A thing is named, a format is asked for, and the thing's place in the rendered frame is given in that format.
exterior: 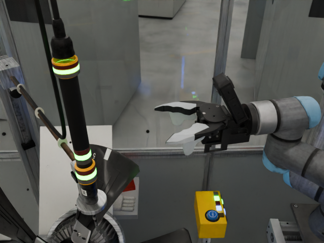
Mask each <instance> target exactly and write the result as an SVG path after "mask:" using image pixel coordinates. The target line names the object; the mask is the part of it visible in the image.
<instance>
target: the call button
mask: <svg viewBox="0 0 324 243"><path fill-rule="evenodd" d="M207 217H208V218H209V219H210V220H216V219H217V218H218V213H217V212H216V211H214V210H210V211H208V212H207Z"/></svg>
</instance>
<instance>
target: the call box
mask: <svg viewBox="0 0 324 243"><path fill-rule="evenodd" d="M213 192H214V191H196V192H195V200H194V209H195V216H196V223H197V230H198V237H199V238H224V237H225V232H226V227H227V220H226V216H225V212H224V208H223V203H222V200H221V195H220V191H217V192H218V196H219V201H220V206H221V209H222V210H217V209H216V206H217V205H216V203H215V199H214V194H213ZM210 210H214V211H216V212H217V213H218V218H217V219H216V220H210V219H209V218H208V217H207V212H208V211H210ZM219 213H224V217H219Z"/></svg>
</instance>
